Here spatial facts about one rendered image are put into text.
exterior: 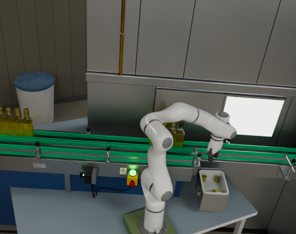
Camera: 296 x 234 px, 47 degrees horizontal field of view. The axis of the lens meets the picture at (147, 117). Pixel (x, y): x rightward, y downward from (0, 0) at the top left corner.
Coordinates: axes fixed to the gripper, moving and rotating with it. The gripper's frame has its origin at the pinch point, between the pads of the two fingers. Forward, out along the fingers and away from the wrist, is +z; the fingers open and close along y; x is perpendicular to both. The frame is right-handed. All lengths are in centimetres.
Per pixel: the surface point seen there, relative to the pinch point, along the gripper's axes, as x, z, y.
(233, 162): 1.1, 21.3, -30.0
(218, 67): -27, -42, -32
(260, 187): 13, 64, -71
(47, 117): -249, 111, -33
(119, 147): -57, 13, 26
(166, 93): -48, -21, -8
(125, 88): -71, -21, 9
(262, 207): 19, 88, -76
